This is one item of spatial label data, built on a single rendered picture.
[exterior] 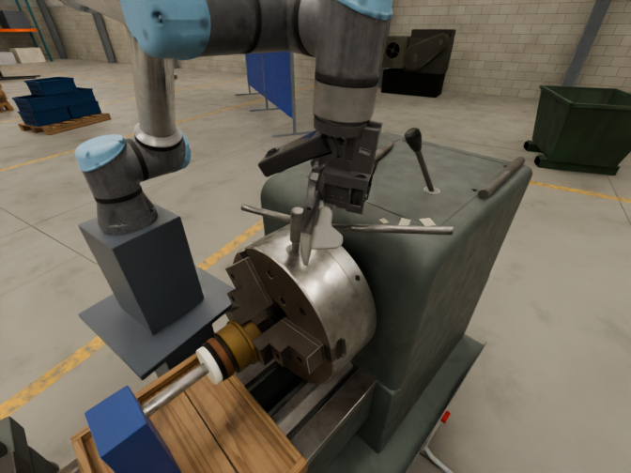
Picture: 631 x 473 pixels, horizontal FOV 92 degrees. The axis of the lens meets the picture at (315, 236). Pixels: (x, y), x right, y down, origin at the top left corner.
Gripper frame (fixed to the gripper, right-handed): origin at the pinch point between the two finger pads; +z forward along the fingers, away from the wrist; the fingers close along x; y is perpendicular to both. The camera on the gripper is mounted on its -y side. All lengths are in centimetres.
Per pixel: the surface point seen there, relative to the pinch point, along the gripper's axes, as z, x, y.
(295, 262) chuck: 4.2, -2.9, -2.4
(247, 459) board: 38.3, -23.5, -3.8
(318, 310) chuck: 7.9, -8.4, 3.7
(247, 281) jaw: 11.7, -3.7, -11.7
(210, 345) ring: 16.2, -15.6, -12.9
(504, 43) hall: 35, 973, 210
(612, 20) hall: -30, 929, 395
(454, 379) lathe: 71, 27, 48
